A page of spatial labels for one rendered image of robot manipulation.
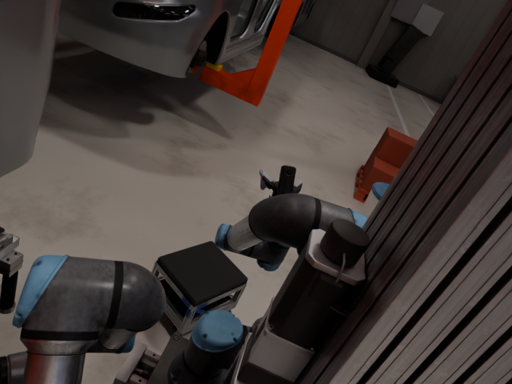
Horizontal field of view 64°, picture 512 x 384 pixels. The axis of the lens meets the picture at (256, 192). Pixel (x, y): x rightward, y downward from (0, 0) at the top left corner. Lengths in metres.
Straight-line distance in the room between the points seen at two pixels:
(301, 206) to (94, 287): 0.41
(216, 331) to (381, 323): 0.63
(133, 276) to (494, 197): 0.55
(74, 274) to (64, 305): 0.05
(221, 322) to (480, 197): 0.79
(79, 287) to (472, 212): 0.56
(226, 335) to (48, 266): 0.50
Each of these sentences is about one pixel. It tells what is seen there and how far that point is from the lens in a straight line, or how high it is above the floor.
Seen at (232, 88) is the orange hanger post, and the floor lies 0.59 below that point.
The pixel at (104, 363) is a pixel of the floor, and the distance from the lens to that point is 2.23.
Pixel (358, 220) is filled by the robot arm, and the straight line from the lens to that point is 0.88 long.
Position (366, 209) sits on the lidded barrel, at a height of 0.41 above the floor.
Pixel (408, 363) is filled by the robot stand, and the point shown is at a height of 1.51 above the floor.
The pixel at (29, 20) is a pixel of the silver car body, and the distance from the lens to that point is 1.68.
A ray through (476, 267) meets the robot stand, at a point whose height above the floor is 1.66.
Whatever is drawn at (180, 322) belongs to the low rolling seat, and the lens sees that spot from 2.26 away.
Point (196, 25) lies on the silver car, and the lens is 3.48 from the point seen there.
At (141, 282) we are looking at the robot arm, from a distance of 0.74.
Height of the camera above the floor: 1.83
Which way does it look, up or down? 28 degrees down
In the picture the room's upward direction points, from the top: 25 degrees clockwise
